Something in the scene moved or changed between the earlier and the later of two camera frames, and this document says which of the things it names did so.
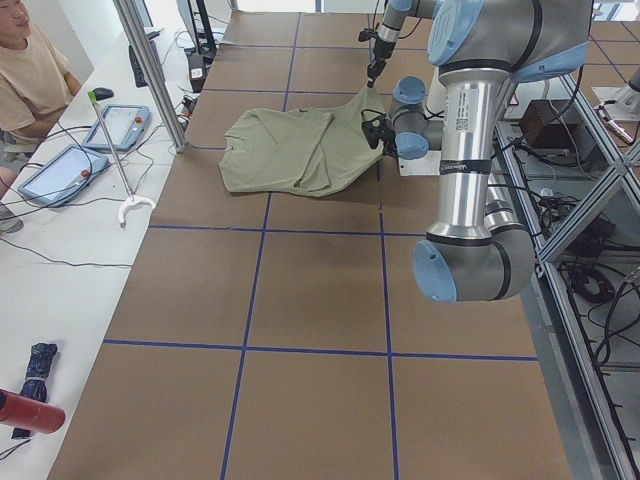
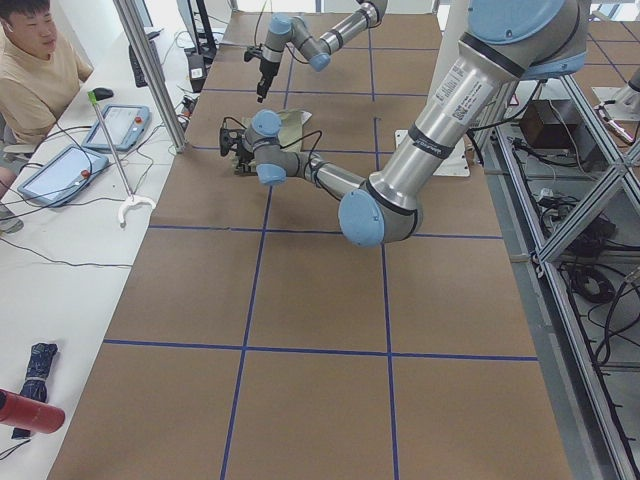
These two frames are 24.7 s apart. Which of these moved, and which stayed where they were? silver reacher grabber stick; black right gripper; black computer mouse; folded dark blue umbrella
Moved: black right gripper
Stayed: silver reacher grabber stick; folded dark blue umbrella; black computer mouse
